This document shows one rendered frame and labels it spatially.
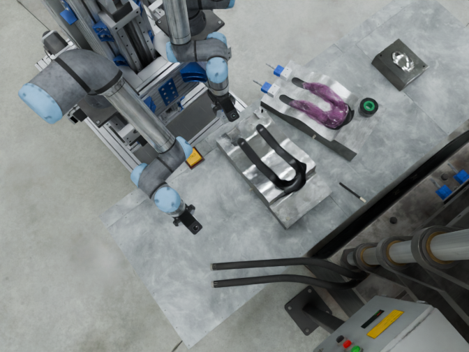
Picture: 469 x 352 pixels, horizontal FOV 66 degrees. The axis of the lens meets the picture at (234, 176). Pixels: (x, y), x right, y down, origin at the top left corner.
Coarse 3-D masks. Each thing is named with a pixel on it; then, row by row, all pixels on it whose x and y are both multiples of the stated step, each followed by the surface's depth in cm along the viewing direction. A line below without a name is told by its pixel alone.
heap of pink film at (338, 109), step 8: (304, 88) 169; (312, 88) 166; (320, 88) 164; (328, 88) 164; (320, 96) 164; (328, 96) 163; (336, 96) 165; (296, 104) 165; (304, 104) 163; (312, 104) 162; (336, 104) 163; (344, 104) 165; (304, 112) 163; (312, 112) 160; (320, 112) 162; (328, 112) 163; (336, 112) 163; (344, 112) 162; (320, 120) 162; (328, 120) 162; (336, 120) 162; (344, 120) 163
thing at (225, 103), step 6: (228, 96) 142; (222, 102) 141; (228, 102) 142; (222, 108) 143; (228, 108) 142; (234, 108) 143; (228, 114) 143; (234, 114) 143; (228, 120) 145; (234, 120) 144
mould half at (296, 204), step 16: (256, 112) 164; (240, 128) 163; (272, 128) 163; (224, 144) 161; (256, 144) 161; (288, 144) 160; (240, 160) 159; (272, 160) 158; (304, 160) 153; (256, 176) 156; (288, 176) 152; (256, 192) 160; (272, 192) 150; (304, 192) 157; (320, 192) 157; (272, 208) 156; (288, 208) 156; (304, 208) 156; (288, 224) 154
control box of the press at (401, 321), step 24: (312, 288) 228; (288, 312) 224; (312, 312) 196; (360, 312) 121; (384, 312) 105; (408, 312) 93; (432, 312) 87; (336, 336) 117; (360, 336) 102; (384, 336) 91; (408, 336) 86; (432, 336) 86; (456, 336) 85
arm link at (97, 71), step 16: (80, 64) 93; (96, 64) 96; (112, 64) 100; (96, 80) 97; (112, 80) 100; (112, 96) 103; (128, 96) 104; (128, 112) 106; (144, 112) 109; (144, 128) 110; (160, 128) 113; (160, 144) 115; (176, 144) 118; (160, 160) 119; (176, 160) 119
